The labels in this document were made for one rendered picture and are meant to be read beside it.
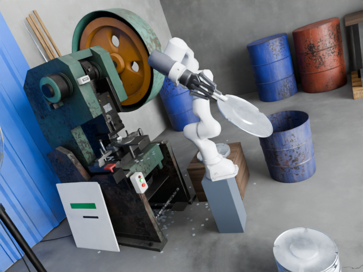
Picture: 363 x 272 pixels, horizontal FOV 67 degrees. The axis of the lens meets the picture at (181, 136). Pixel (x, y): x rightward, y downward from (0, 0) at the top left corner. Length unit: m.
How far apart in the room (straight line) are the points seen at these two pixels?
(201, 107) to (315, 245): 0.97
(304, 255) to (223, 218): 0.68
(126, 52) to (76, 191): 1.19
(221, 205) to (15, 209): 1.94
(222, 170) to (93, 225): 1.21
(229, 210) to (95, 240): 1.18
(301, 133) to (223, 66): 3.14
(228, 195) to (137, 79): 1.17
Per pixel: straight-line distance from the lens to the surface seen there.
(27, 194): 3.10
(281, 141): 2.22
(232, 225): 2.04
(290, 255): 1.55
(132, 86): 2.37
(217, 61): 5.17
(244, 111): 1.30
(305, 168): 2.40
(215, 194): 1.89
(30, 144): 3.09
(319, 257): 1.54
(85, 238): 2.62
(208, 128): 1.68
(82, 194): 2.38
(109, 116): 2.10
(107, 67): 2.14
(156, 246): 2.21
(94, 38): 2.49
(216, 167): 1.80
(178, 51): 1.37
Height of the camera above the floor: 1.39
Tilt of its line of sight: 20 degrees down
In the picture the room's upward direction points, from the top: 20 degrees counter-clockwise
